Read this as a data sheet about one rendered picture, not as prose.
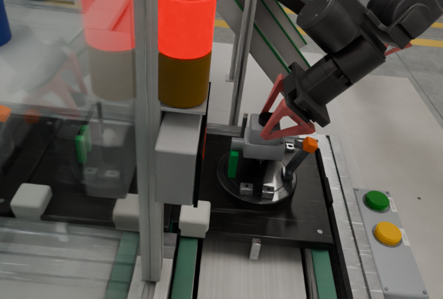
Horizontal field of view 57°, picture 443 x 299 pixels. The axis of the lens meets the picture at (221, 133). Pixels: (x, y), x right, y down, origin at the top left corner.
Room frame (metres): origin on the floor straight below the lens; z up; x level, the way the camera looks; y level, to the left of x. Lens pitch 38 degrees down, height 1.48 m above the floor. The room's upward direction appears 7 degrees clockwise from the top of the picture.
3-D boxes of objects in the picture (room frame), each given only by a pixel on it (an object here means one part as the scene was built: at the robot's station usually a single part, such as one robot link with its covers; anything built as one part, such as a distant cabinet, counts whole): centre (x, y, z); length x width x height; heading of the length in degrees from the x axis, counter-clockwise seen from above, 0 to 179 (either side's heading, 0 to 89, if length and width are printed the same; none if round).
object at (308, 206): (0.52, -0.07, 0.96); 0.24 x 0.24 x 0.02; 2
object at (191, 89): (0.33, 0.04, 1.28); 0.05 x 0.05 x 0.05
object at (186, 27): (0.33, 0.04, 1.33); 0.05 x 0.05 x 0.05
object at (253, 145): (0.52, -0.06, 1.07); 0.08 x 0.04 x 0.07; 92
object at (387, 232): (0.44, -0.29, 0.96); 0.04 x 0.04 x 0.02
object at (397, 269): (0.44, -0.29, 0.93); 0.21 x 0.07 x 0.06; 2
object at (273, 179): (0.52, -0.07, 0.98); 0.14 x 0.14 x 0.02
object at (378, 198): (0.51, -0.28, 0.96); 0.04 x 0.04 x 0.02
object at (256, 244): (0.39, -0.07, 0.95); 0.01 x 0.01 x 0.04; 2
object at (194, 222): (0.42, 0.03, 0.97); 0.05 x 0.05 x 0.04; 2
